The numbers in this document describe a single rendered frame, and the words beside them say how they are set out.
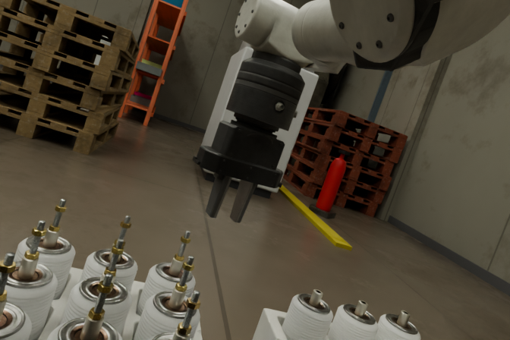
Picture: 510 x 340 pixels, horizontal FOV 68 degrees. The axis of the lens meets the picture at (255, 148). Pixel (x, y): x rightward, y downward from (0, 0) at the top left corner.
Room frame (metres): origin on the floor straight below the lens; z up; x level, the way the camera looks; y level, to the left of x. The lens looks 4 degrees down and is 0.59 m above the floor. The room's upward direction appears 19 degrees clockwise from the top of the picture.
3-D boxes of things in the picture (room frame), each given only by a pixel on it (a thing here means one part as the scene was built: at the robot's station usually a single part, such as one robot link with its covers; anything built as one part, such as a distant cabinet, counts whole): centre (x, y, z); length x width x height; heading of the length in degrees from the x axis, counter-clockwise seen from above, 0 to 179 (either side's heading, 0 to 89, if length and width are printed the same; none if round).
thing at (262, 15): (0.51, 0.02, 0.69); 0.11 x 0.11 x 0.11; 25
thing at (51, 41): (3.00, 1.62, 0.45); 1.26 x 0.88 x 0.89; 15
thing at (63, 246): (0.67, 0.30, 0.25); 0.08 x 0.08 x 0.01
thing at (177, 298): (0.61, 0.04, 0.26); 0.02 x 0.02 x 0.03
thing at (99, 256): (0.70, 0.18, 0.25); 0.08 x 0.08 x 0.01
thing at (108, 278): (0.47, 0.12, 0.30); 0.01 x 0.01 x 0.08
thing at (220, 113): (3.47, 0.11, 0.82); 0.80 x 0.71 x 1.63; 11
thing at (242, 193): (0.51, -0.01, 0.48); 0.03 x 0.02 x 0.06; 29
